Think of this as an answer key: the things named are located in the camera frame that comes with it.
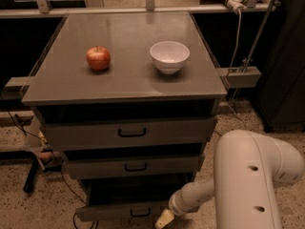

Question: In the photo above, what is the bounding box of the grey bracket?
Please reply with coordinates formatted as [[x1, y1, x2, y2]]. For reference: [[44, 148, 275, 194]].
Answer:
[[1, 76, 33, 100], [216, 67, 261, 90]]

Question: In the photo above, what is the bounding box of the dark cabinet at right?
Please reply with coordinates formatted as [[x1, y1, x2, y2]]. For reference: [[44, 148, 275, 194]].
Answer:
[[254, 0, 305, 133]]

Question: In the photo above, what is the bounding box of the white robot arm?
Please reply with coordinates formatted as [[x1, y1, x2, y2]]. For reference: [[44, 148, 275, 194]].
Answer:
[[155, 130, 304, 229]]

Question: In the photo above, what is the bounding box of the black floor cable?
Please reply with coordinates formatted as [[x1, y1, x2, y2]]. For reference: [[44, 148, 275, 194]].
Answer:
[[0, 93, 99, 229]]

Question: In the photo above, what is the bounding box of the white hanging cable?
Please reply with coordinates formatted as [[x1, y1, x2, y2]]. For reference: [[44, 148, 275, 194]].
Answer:
[[213, 9, 248, 138]]

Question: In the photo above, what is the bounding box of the grey right side bracket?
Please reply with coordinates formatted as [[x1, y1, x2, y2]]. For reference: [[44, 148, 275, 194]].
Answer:
[[216, 67, 261, 90]]

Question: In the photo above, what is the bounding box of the grey drawer cabinet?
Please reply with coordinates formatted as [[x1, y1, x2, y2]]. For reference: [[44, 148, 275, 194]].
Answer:
[[21, 11, 228, 222]]

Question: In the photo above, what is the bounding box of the white power strip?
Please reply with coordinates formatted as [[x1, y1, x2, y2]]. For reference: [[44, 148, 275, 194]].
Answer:
[[213, 0, 246, 13]]

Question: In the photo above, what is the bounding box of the thin metal rod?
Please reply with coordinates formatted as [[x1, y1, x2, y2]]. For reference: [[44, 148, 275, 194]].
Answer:
[[236, 0, 275, 73]]

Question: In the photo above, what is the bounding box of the grey drawer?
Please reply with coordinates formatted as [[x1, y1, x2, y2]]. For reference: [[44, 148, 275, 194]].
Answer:
[[75, 173, 193, 221], [64, 155, 203, 179], [42, 116, 216, 151]]

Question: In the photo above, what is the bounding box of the grey left side bracket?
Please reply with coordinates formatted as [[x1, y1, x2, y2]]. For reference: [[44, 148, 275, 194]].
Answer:
[[1, 76, 33, 100]]

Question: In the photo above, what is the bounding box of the red apple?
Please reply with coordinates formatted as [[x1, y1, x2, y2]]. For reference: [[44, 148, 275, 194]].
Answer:
[[86, 46, 111, 72]]

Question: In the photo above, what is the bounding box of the black bar on floor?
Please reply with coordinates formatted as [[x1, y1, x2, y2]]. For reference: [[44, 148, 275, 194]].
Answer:
[[23, 159, 39, 194]]

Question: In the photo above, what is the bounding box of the white ceramic bowl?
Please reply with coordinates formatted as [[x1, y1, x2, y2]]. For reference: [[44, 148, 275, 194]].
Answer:
[[150, 41, 191, 74]]

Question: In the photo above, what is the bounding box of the grey top drawer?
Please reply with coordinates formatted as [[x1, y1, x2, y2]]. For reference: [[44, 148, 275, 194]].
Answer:
[[42, 116, 216, 151]]

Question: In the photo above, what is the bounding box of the grey middle drawer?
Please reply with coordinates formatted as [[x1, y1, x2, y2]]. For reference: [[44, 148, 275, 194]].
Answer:
[[64, 155, 203, 179]]

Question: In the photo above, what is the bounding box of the grey bottom drawer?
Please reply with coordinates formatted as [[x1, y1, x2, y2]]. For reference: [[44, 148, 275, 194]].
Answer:
[[75, 173, 193, 221]]

